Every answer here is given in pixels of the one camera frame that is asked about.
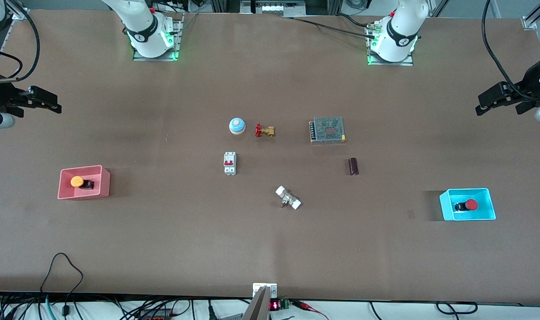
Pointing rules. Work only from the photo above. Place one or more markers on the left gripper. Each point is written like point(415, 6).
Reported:
point(528, 81)

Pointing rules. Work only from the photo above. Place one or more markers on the yellow push button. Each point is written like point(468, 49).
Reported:
point(77, 181)

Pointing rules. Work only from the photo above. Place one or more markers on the red push button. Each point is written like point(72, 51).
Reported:
point(471, 205)

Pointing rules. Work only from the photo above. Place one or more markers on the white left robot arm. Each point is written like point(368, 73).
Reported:
point(398, 31)

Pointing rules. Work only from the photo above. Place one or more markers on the pink plastic bin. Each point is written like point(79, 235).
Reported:
point(96, 184)

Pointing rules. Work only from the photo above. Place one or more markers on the cyan plastic bin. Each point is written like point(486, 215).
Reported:
point(485, 204)

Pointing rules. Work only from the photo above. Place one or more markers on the brown cylindrical capacitor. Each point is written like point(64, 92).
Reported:
point(353, 166)

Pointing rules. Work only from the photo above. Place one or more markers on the metal mesh power supply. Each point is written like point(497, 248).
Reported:
point(326, 130)

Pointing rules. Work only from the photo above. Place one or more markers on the blue dome bell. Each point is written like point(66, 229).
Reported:
point(237, 126)

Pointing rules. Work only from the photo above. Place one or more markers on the white circuit breaker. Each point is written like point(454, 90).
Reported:
point(230, 163)

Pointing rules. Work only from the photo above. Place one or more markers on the metal fitting white caps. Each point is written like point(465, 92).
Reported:
point(288, 198)

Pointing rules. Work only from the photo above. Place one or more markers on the white power strip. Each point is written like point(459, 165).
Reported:
point(274, 6)

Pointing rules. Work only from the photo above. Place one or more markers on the red clip lead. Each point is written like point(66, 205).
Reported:
point(307, 306)

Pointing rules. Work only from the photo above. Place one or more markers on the red digit display module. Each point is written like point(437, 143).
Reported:
point(278, 305)

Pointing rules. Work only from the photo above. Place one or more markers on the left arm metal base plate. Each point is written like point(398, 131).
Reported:
point(412, 60)

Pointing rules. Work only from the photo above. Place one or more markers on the aluminium frame profile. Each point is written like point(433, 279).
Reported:
point(536, 18)
point(17, 12)

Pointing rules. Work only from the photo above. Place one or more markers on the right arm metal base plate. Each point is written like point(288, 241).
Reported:
point(177, 40)

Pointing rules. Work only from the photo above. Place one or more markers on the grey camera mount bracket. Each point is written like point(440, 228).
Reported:
point(262, 304)

